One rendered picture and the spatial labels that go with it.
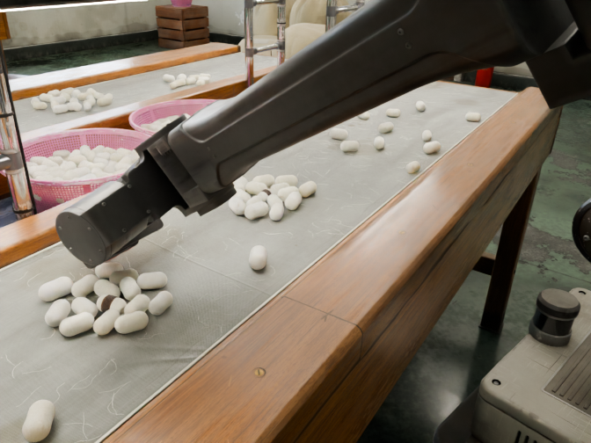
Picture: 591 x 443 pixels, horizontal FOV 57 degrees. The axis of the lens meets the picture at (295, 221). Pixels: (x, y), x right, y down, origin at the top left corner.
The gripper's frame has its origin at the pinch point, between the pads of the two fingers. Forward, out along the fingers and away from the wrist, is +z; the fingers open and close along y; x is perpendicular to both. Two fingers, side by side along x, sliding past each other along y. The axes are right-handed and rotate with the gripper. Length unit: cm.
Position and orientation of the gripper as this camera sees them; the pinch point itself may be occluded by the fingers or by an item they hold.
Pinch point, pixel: (83, 247)
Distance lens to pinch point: 70.9
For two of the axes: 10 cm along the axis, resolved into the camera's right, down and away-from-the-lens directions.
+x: 5.4, 8.4, 0.3
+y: -5.4, 3.7, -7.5
